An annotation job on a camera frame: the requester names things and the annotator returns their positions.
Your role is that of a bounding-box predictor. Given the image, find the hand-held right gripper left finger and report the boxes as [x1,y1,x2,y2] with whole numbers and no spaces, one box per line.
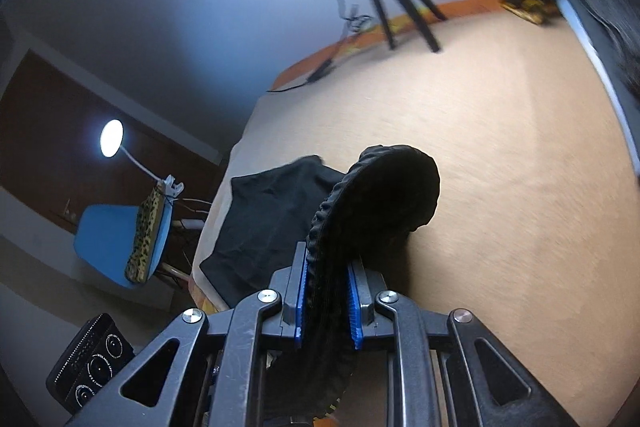
[65,241,307,427]

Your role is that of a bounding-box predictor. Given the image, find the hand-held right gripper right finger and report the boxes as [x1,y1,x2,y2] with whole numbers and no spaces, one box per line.
[346,257,583,427]

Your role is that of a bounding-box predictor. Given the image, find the black pants with yellow stripes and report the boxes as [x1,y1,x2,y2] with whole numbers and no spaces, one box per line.
[199,145,441,423]

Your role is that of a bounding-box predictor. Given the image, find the folded grey tweed pants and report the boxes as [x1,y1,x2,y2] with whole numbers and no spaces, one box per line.
[562,0,640,102]

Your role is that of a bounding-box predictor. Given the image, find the blue chair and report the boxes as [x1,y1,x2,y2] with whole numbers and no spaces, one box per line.
[74,204,201,293]

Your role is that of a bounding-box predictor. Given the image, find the leopard print cloth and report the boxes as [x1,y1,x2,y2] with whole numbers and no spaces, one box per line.
[124,186,166,284]

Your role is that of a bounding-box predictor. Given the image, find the white clip-on desk lamp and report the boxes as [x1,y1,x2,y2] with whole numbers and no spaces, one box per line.
[99,119,185,210]

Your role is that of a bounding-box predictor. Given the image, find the stack of folded dark clothes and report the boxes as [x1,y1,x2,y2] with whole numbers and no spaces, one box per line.
[556,0,640,180]

